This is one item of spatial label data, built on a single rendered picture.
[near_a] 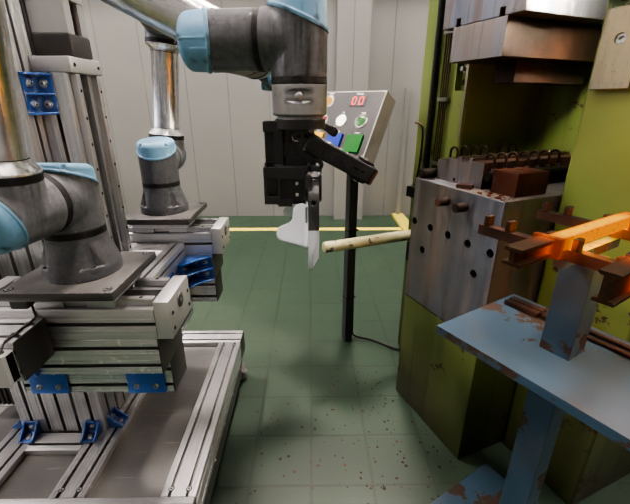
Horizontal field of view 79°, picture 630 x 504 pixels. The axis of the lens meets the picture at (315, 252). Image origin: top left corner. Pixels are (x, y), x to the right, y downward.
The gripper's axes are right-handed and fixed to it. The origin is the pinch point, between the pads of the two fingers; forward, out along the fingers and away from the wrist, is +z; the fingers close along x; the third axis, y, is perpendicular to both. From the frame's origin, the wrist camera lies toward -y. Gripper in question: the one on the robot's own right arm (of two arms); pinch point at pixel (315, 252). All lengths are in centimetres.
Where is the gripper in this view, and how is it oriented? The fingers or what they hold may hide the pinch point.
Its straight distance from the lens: 60.6
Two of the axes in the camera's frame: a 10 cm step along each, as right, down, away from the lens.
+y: -10.0, 0.0, -0.1
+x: 0.1, 3.6, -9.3
